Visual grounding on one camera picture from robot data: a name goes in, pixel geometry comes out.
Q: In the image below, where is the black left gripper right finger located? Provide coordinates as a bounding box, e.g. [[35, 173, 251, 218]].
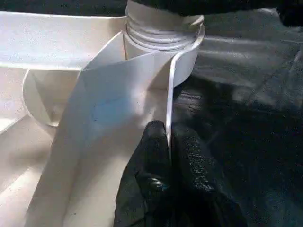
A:
[[170, 124, 248, 227]]

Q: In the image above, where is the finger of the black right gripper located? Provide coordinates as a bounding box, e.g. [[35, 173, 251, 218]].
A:
[[136, 0, 280, 16]]

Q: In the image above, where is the black work mat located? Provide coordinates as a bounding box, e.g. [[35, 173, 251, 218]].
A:
[[0, 0, 303, 227]]

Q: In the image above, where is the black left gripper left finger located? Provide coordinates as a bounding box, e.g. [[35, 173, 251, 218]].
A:
[[114, 120, 174, 227]]

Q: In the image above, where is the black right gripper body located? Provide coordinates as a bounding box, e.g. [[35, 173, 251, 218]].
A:
[[277, 0, 303, 27]]

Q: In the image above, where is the white plastic table leg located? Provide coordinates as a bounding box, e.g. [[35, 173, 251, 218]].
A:
[[125, 0, 205, 52]]

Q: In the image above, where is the white plastic table top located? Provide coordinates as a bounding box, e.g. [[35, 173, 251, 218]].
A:
[[0, 10, 206, 227]]

